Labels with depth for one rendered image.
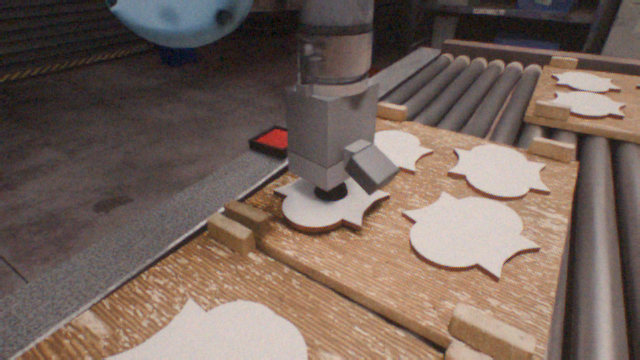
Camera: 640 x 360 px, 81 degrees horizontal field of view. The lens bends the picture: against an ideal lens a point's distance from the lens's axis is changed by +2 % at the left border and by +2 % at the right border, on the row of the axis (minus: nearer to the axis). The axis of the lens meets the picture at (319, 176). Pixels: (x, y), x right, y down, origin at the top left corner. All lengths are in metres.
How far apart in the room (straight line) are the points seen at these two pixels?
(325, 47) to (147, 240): 0.31
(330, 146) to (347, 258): 0.12
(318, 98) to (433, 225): 0.20
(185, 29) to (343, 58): 0.19
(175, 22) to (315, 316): 0.26
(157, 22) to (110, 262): 0.33
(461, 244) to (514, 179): 0.17
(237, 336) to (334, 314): 0.09
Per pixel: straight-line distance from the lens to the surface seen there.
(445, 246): 0.42
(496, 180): 0.56
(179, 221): 0.51
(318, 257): 0.40
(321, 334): 0.34
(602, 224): 0.59
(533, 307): 0.41
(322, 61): 0.36
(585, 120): 0.87
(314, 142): 0.39
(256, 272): 0.39
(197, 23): 0.21
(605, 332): 0.45
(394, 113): 0.71
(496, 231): 0.47
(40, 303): 0.48
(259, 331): 0.32
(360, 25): 0.37
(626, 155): 0.81
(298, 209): 0.44
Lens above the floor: 1.22
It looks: 32 degrees down
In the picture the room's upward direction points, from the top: straight up
